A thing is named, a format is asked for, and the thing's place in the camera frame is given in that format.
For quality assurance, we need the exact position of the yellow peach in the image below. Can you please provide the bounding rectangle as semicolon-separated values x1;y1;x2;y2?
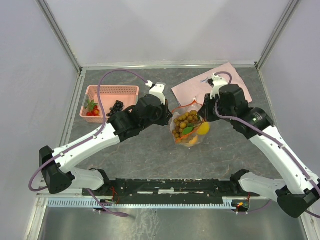
184;135;199;148

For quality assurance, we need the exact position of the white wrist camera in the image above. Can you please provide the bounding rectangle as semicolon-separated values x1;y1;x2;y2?
145;80;166;105
206;71;233;100

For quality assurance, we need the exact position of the pink plastic basket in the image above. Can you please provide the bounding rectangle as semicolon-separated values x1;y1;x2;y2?
79;85;140;124

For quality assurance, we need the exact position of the brown longan bunch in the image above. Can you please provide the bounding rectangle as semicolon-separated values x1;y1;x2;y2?
171;110;203;144

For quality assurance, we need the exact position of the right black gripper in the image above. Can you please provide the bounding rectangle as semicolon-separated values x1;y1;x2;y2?
197;92;235;123

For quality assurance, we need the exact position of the black grape bunch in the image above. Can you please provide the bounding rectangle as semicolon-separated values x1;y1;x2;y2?
106;100;124;118

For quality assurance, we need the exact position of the clear zip top bag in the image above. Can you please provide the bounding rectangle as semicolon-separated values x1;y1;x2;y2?
169;98;211;148

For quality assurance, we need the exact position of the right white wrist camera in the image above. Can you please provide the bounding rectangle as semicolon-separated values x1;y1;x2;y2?
206;71;233;100

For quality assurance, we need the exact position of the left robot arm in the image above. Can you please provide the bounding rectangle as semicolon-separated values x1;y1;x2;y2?
39;94;172;195

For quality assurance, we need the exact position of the light blue cable duct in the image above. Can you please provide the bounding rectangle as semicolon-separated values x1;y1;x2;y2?
46;197;245;210

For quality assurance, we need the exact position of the yellow orange fruit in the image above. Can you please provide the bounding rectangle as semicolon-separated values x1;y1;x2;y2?
197;122;211;136

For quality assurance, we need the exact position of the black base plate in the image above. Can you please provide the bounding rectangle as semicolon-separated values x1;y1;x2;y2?
92;175;259;205

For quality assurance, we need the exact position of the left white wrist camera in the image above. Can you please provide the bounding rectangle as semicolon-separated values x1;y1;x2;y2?
145;80;166;105

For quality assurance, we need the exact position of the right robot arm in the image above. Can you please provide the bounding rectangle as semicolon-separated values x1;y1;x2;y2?
198;83;320;218

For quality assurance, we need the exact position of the pink cloth with lettering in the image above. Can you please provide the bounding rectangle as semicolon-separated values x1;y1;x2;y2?
172;62;253;106

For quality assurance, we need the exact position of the red cherry tomatoes sprig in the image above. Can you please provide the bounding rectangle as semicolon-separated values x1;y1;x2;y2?
84;99;100;117

